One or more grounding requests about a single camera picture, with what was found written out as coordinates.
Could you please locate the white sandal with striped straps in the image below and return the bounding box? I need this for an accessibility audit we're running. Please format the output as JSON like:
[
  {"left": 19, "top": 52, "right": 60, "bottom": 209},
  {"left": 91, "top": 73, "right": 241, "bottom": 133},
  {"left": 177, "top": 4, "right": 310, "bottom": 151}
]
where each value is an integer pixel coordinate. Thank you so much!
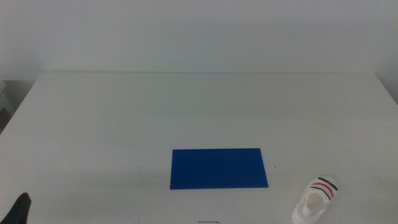
[{"left": 291, "top": 175, "right": 339, "bottom": 224}]

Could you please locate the blue rectangular mat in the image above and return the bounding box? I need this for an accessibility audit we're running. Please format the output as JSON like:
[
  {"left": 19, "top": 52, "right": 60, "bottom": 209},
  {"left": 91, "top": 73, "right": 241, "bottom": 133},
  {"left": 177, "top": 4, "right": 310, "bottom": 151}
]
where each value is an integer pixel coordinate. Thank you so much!
[{"left": 169, "top": 147, "right": 269, "bottom": 190}]

